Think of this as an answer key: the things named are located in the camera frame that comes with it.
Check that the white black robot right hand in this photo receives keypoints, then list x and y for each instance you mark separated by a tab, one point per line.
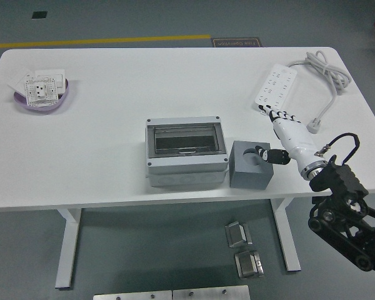
293	137

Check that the grey junction box clear lid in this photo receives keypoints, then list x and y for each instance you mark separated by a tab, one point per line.
181	169

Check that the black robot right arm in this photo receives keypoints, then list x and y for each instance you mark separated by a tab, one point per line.
340	182

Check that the grey cube with round hole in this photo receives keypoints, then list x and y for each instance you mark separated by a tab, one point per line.
247	180

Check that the white power strip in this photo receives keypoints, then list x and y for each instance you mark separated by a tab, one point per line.
275	87

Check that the white table leg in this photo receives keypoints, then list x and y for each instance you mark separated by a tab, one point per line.
68	243
284	231

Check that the dark floor sign with text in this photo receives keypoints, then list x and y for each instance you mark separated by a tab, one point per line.
236	42

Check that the small metal block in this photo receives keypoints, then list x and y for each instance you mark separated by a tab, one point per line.
236	234

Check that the metal block with latch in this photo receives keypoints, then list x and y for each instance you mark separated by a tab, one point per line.
247	265

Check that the yellow floor tape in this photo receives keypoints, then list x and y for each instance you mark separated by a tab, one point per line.
97	40

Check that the purple bowl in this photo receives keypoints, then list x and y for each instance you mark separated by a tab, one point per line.
50	108

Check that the white printed socket panel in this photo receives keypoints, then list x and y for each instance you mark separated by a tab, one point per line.
39	90

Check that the black floor patch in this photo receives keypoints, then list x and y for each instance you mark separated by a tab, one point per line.
39	15

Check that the white flat card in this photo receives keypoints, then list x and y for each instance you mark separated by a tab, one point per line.
16	82

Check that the white plain switch panel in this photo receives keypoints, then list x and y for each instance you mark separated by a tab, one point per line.
61	79

